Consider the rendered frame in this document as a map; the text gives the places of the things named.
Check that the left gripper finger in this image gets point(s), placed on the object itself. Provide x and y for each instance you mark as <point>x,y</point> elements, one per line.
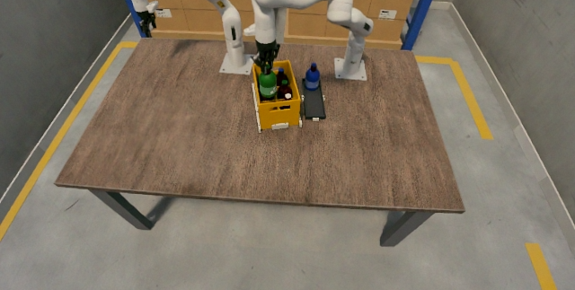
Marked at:
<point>258,62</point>
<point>272,56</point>

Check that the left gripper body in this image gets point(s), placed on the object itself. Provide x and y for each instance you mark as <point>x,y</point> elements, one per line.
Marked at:
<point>265,47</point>

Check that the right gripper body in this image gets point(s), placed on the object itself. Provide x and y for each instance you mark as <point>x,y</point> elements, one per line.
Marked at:
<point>144,15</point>

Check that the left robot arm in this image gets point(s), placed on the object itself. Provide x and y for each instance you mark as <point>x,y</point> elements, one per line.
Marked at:
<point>338,12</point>

